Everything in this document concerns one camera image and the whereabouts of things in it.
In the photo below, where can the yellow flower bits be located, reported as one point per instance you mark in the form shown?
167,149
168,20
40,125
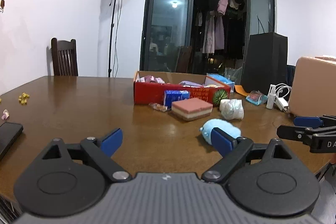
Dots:
23,98

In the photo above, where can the small blue tissue packet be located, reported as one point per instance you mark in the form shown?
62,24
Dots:
171,96

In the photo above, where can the black smartphone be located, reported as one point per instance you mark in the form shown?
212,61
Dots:
9,132

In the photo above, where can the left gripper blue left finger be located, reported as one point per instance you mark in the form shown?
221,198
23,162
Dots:
99,153

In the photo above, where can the hanging pink clothes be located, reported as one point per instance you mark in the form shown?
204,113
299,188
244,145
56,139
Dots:
214,29

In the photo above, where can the small plastic wrapped packet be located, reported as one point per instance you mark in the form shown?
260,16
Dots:
256,98

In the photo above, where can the cardboard box with orange rim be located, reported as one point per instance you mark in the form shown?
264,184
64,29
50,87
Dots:
212,90

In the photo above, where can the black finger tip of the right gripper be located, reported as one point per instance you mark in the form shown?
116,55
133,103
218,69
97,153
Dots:
293,132

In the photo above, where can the white spray bottle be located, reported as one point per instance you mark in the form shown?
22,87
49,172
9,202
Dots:
271,97

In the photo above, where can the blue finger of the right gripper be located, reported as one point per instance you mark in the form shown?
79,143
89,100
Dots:
308,122

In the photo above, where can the pink petal on table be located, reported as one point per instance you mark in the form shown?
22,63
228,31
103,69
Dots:
5,115

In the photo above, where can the white charger with cable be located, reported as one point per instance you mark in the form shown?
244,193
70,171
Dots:
282,96

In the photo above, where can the dark wooden slatted chair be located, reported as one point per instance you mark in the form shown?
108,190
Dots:
64,57

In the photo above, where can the black speaker cabinet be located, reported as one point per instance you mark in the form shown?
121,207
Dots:
265,62

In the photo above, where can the lilac fluffy towel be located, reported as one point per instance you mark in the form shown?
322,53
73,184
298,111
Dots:
150,79

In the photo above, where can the tan box on table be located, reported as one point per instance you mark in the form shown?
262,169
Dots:
313,90

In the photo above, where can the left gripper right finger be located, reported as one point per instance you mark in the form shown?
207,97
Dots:
233,151

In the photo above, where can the pink layered sponge block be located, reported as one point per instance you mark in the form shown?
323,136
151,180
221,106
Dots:
191,109

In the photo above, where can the black sliding glass door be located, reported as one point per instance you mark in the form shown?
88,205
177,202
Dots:
201,36

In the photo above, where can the snack wrapper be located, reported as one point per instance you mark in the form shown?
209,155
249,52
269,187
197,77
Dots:
158,107

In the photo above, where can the light blue plush toy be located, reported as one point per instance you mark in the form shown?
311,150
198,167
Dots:
225,126

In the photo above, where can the orange paper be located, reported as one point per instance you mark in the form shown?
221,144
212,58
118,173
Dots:
240,90

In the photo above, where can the blue patterned tissue pack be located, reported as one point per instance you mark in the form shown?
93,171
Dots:
223,79

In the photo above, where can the white plush ball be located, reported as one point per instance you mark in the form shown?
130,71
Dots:
231,109

